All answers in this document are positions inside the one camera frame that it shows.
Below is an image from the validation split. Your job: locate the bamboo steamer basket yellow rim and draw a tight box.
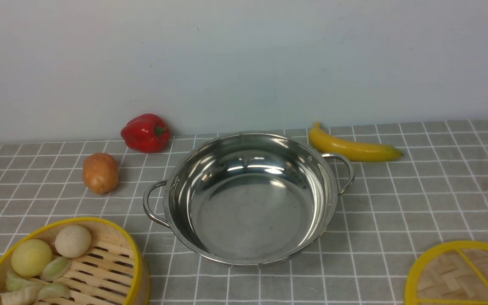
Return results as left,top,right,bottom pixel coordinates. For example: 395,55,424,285
0,217,150,305

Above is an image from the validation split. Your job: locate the bamboo steamer lid yellow frame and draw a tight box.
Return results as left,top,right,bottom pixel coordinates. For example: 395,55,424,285
404,241,488,305

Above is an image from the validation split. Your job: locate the stainless steel pot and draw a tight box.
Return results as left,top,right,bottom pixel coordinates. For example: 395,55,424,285
143,132,355,268

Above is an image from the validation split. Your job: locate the yellow banana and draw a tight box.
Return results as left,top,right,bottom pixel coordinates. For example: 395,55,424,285
308,122,404,162

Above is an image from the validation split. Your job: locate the red bell pepper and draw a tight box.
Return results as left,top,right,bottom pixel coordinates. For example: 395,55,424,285
120,113,171,154

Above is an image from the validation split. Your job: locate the brown potato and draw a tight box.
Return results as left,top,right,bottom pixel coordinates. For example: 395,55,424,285
83,153,119,195

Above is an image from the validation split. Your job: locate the white round bun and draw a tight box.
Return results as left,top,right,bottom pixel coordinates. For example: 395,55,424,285
54,225,92,258

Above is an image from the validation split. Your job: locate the yellow round bun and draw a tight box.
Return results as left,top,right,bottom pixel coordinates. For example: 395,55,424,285
11,239,53,277

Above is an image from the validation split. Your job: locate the light green dumpling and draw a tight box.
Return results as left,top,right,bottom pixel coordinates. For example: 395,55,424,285
37,282,71,301

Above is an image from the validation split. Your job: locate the cream dumpling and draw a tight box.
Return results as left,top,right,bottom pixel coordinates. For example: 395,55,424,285
0,285,44,305

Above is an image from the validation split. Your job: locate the pale green dumpling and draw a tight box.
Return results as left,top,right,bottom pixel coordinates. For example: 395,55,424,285
5,269,38,293

